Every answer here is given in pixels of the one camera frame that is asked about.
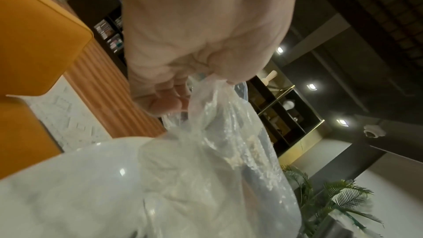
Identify person's left hand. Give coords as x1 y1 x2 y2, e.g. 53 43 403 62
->
120 0 303 116

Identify clear zip bag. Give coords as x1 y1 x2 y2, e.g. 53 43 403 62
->
137 73 303 238

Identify long black bookshelf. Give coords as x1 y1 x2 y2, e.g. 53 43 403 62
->
49 0 133 78

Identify recessed ceiling lights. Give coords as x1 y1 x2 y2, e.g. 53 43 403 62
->
275 46 349 128

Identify white patterned rug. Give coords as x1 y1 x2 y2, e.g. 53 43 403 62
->
6 74 113 152

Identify orange upholstered chair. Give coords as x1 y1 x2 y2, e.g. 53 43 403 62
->
0 0 95 180

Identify green palm plant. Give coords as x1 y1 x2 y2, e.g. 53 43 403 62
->
281 165 384 238

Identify gold framed wall shelf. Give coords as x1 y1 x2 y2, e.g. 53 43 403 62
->
246 70 327 158

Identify white dome security camera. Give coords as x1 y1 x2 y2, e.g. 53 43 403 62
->
363 124 387 138

